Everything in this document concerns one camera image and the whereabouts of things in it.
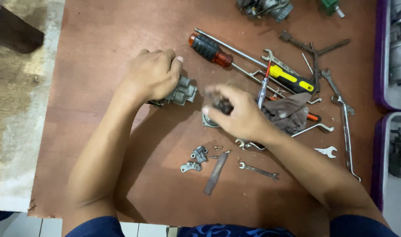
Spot person's right hand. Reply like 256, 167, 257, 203
202, 84, 275, 144

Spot person's left hand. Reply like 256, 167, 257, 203
119, 48, 184, 103

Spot small dark metal part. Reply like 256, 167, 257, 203
213, 97, 235, 116

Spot gray metal carburetor body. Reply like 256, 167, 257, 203
146, 75, 198, 109

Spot silver combination wrench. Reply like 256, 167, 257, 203
235, 138, 267, 151

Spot clear tester pen screwdriver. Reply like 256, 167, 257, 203
257, 61, 272, 110

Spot round metal cover plate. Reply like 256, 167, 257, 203
202, 113, 221, 129

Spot dirty brown rag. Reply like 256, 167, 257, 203
261, 92, 314, 136

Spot small thin dark wrench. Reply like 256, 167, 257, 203
239, 162, 280, 182

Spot small gray cast metal part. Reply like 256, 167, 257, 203
190, 145, 209, 164

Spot flat rusty metal bar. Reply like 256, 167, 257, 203
203, 152, 229, 197

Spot silver open-end wrench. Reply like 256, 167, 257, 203
261, 49, 300, 77

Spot thin metal pin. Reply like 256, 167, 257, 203
302, 53, 315, 75

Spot short white open-end wrench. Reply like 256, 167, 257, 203
314, 146, 338, 159

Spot dark Y-shaped socket wrench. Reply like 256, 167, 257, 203
278, 30, 351, 93

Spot gray double open-end wrench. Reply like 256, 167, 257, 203
320, 68, 355, 116

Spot gray assembled carburetor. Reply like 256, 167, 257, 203
236, 0, 294, 23

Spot blue patterned shorts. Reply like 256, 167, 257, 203
0, 210, 400, 237

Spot green plastic part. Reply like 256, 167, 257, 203
318, 0, 346, 19

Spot dark brown block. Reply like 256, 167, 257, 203
0, 3, 45, 55

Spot purple crate with dark parts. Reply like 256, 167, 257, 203
370, 111, 401, 237

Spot purple crate with engine parts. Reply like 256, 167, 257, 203
373, 0, 401, 113

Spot bent metal wire rod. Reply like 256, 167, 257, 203
249, 69, 287, 97

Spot yellow black handle screwdriver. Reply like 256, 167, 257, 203
194, 28, 320, 95

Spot red black handle screwdriver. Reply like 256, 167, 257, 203
188, 33, 285, 98

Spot orange handle screwdriver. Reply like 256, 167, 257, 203
267, 95, 322, 122

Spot small flat metal bracket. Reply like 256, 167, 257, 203
180, 161, 203, 174

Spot long silver ring wrench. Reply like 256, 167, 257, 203
331, 94, 362, 182

